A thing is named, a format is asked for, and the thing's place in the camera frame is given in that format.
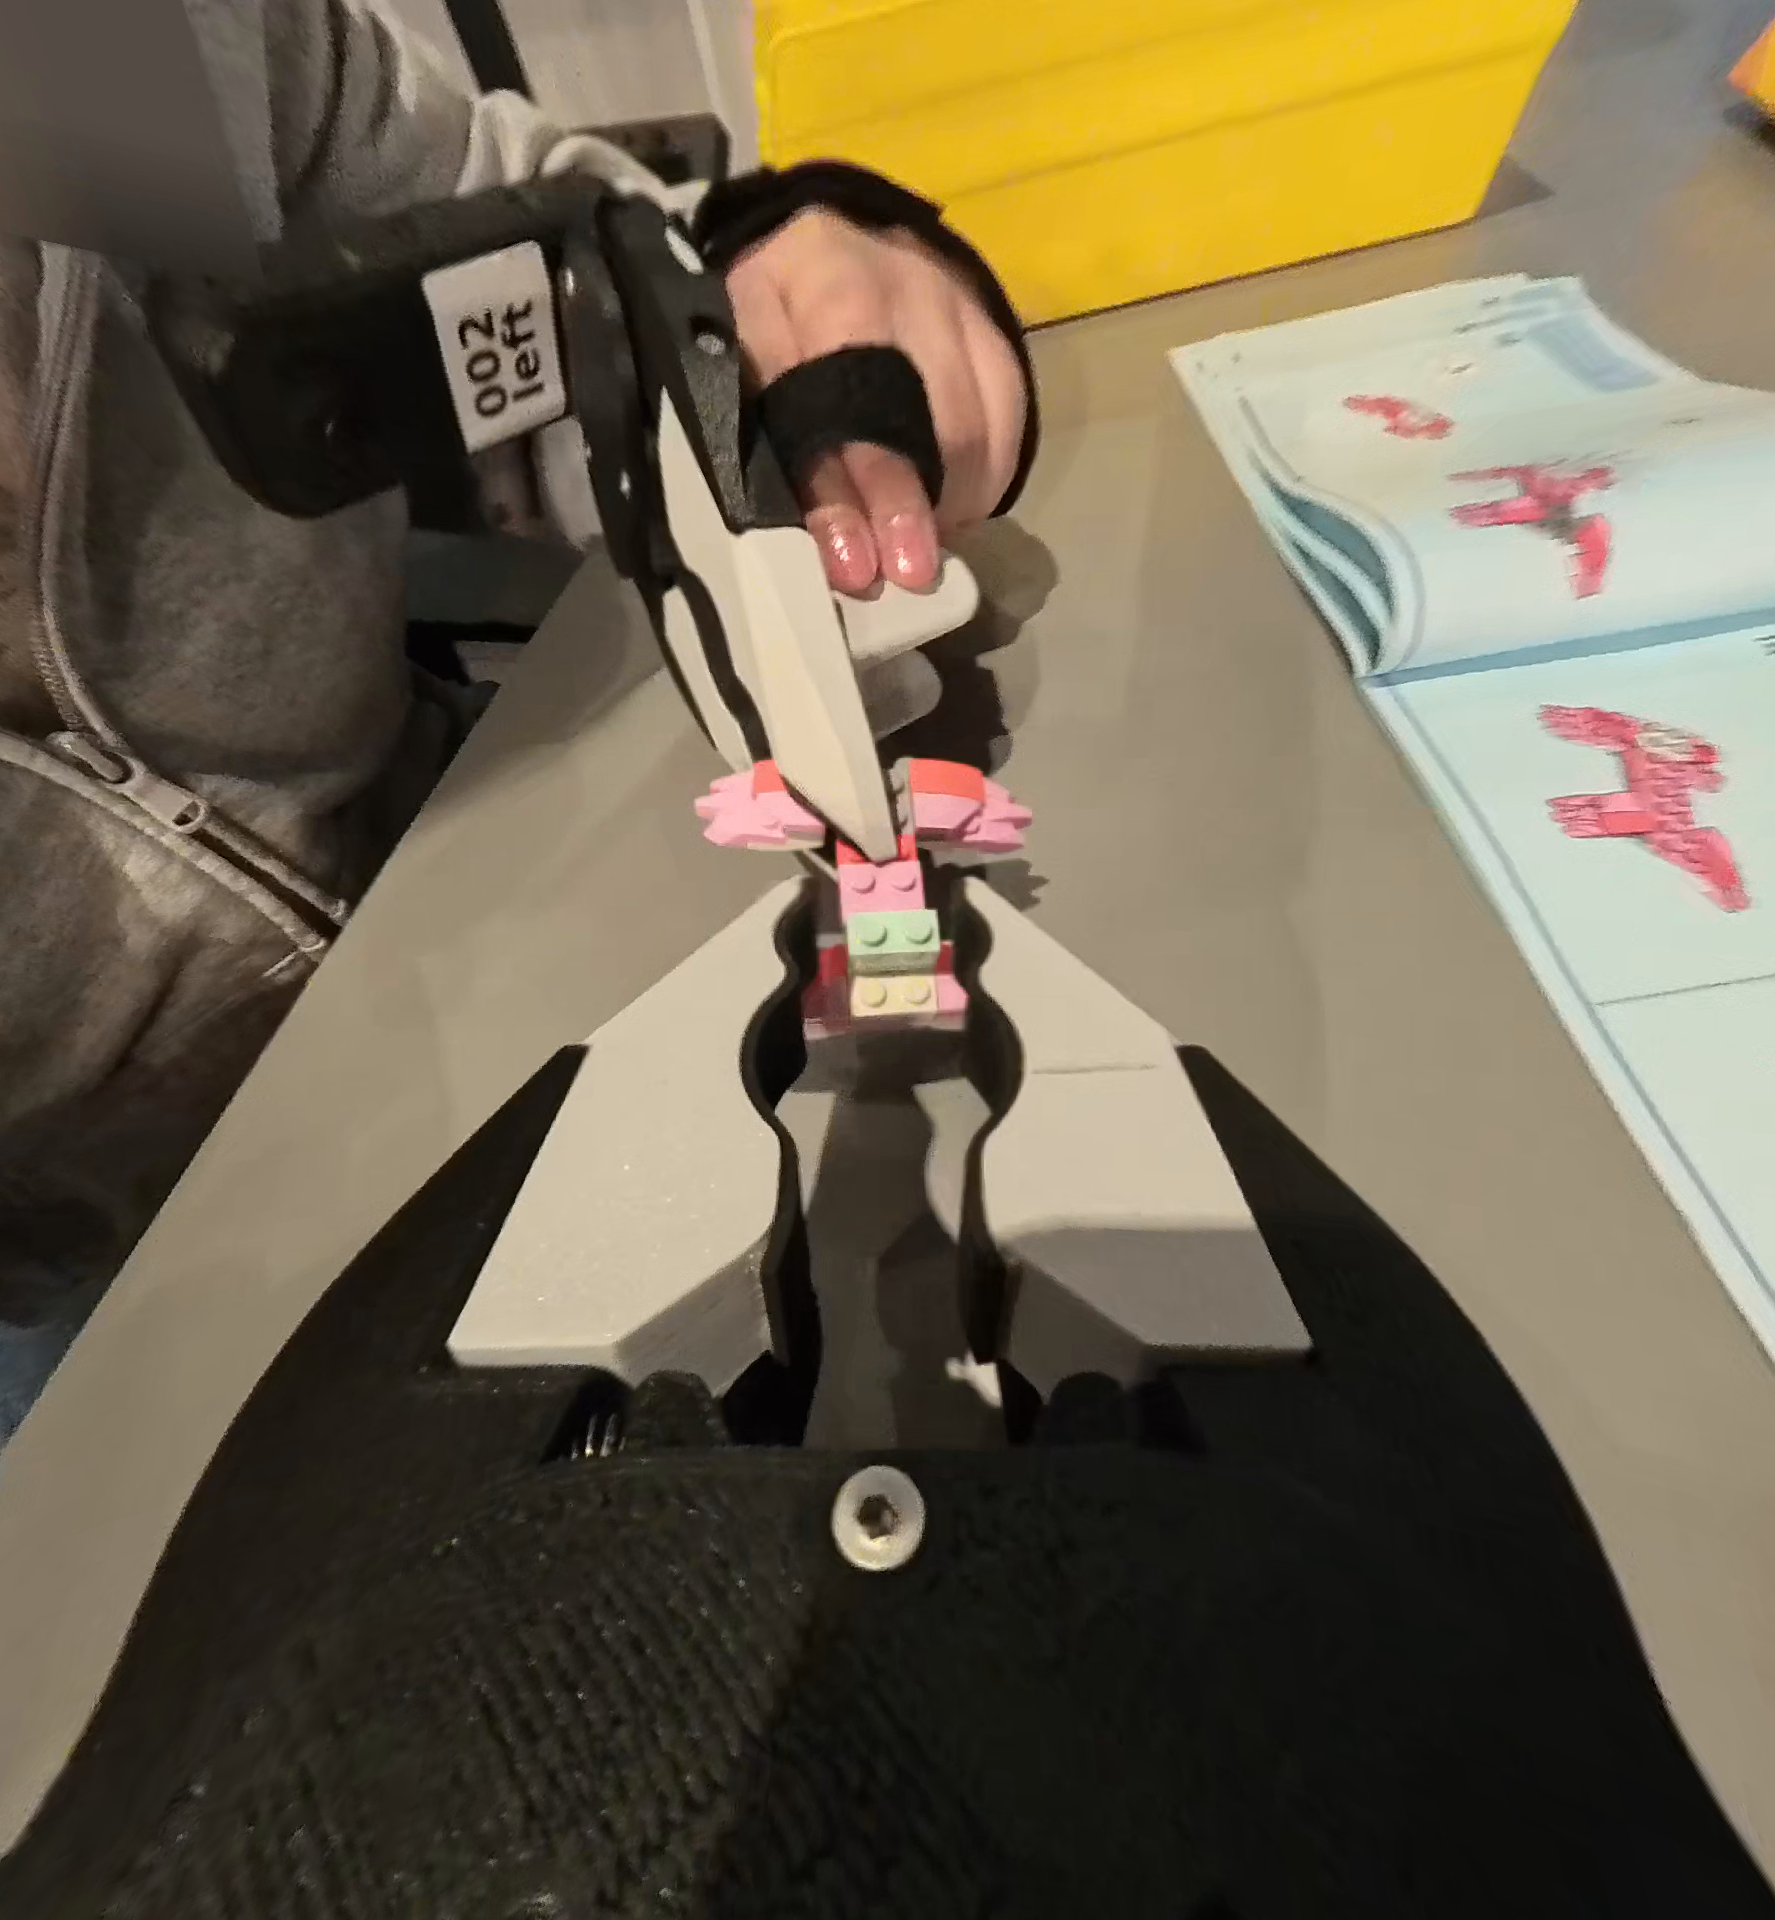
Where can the person's left hand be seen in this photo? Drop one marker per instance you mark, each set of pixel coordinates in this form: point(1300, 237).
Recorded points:
point(872, 293)

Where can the person's left forearm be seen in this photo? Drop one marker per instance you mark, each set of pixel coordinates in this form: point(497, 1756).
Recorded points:
point(377, 135)

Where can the person's grey hoodie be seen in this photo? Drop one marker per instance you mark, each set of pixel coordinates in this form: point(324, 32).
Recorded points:
point(151, 675)

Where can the pink toy brick model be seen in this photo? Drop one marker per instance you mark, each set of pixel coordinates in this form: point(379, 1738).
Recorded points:
point(888, 930)

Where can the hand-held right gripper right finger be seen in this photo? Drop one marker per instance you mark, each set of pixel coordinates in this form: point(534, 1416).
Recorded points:
point(1127, 1185)

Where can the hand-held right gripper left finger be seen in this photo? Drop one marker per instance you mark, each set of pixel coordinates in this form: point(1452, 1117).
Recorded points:
point(633, 1200)

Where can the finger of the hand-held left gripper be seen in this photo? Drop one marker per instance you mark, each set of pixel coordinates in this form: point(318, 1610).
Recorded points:
point(700, 698)
point(781, 660)

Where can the instruction booklet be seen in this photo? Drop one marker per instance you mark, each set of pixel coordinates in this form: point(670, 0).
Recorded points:
point(1577, 631)

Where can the yellow plastic bin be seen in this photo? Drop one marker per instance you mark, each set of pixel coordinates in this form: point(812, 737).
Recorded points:
point(1127, 149)

